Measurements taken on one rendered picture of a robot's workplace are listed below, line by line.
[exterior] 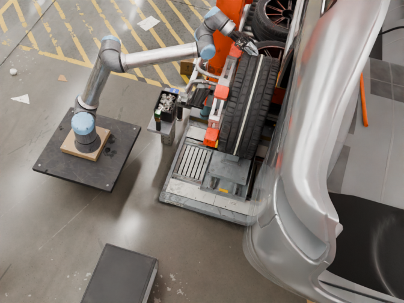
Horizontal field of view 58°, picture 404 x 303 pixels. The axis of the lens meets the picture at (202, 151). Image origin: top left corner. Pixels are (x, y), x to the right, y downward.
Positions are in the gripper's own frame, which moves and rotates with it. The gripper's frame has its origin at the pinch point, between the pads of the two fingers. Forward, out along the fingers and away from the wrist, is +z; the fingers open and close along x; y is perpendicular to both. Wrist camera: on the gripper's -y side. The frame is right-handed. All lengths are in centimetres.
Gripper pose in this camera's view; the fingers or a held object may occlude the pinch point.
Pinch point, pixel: (256, 53)
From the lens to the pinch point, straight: 227.0
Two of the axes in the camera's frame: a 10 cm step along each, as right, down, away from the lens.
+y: -2.1, 5.0, -8.4
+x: 6.2, -6.0, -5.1
